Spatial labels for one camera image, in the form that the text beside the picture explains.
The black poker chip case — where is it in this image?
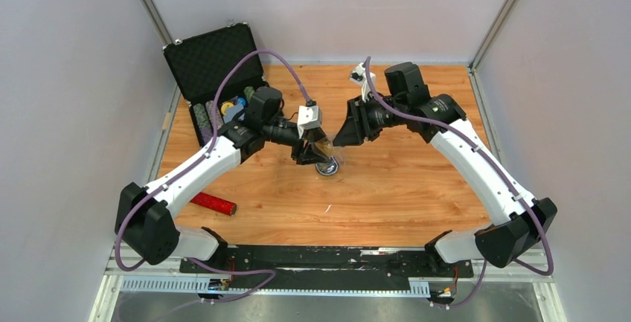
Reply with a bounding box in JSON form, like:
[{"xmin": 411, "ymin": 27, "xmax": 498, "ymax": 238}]
[{"xmin": 162, "ymin": 22, "xmax": 257, "ymax": 146}]

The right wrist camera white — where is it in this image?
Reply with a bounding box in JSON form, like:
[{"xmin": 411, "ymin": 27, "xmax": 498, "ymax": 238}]
[{"xmin": 348, "ymin": 62, "xmax": 376, "ymax": 102}]

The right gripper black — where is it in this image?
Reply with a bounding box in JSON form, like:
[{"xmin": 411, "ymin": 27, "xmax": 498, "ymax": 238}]
[{"xmin": 333, "ymin": 94, "xmax": 406, "ymax": 147}]

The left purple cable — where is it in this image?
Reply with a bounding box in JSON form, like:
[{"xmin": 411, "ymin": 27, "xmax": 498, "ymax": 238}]
[{"xmin": 114, "ymin": 48, "xmax": 316, "ymax": 306}]

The red glitter tube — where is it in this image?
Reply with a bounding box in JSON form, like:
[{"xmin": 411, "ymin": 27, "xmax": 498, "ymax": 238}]
[{"xmin": 190, "ymin": 193, "xmax": 237, "ymax": 216}]

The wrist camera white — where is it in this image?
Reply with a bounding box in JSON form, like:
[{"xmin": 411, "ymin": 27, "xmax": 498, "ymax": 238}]
[
  {"xmin": 348, "ymin": 62, "xmax": 376, "ymax": 102},
  {"xmin": 297, "ymin": 105, "xmax": 322, "ymax": 136}
]

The blue playing card deck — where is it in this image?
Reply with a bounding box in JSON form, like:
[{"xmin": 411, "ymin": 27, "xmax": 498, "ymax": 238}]
[{"xmin": 222, "ymin": 104, "xmax": 246, "ymax": 123}]

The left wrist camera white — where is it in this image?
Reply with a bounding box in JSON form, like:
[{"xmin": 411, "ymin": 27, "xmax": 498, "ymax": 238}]
[{"xmin": 297, "ymin": 105, "xmax": 322, "ymax": 136}]

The purple cable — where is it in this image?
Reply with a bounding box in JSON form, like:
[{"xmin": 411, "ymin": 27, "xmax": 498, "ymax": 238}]
[
  {"xmin": 114, "ymin": 48, "xmax": 316, "ymax": 306},
  {"xmin": 363, "ymin": 55, "xmax": 555, "ymax": 309}
]

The pink green chip stack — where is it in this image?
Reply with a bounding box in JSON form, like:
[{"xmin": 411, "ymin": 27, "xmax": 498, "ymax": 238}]
[{"xmin": 243, "ymin": 86, "xmax": 255, "ymax": 102}]

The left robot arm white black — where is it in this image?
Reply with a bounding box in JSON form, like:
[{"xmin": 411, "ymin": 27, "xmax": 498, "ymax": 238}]
[{"xmin": 115, "ymin": 86, "xmax": 332, "ymax": 272}]

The yellow dealer button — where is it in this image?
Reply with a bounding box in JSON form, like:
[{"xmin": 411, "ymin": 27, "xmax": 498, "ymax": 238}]
[{"xmin": 220, "ymin": 101, "xmax": 234, "ymax": 115}]

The purple chip stack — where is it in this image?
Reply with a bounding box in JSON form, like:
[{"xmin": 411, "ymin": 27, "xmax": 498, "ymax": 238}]
[{"xmin": 205, "ymin": 100, "xmax": 224, "ymax": 130}]

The clear pill bottle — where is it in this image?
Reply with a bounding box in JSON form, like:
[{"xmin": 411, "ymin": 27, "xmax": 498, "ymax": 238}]
[{"xmin": 315, "ymin": 137, "xmax": 346, "ymax": 165}]

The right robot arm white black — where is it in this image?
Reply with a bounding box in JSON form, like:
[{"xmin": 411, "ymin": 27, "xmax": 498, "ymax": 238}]
[{"xmin": 333, "ymin": 61, "xmax": 557, "ymax": 276}]

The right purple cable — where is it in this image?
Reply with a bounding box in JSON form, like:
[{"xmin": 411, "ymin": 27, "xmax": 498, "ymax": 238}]
[{"xmin": 363, "ymin": 55, "xmax": 555, "ymax": 309}]

